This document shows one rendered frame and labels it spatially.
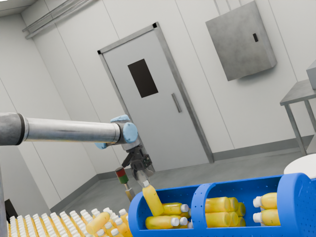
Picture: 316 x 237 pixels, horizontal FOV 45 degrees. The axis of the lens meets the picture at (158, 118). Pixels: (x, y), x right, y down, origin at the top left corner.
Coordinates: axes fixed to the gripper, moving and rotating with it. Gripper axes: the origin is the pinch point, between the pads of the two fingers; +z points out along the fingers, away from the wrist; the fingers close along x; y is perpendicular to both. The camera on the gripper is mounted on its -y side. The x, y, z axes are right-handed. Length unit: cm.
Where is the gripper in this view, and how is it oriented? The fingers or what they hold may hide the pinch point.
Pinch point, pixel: (144, 183)
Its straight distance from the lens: 197.3
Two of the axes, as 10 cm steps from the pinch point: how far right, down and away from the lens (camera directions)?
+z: 3.9, 9.1, 1.6
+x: 5.3, -3.6, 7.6
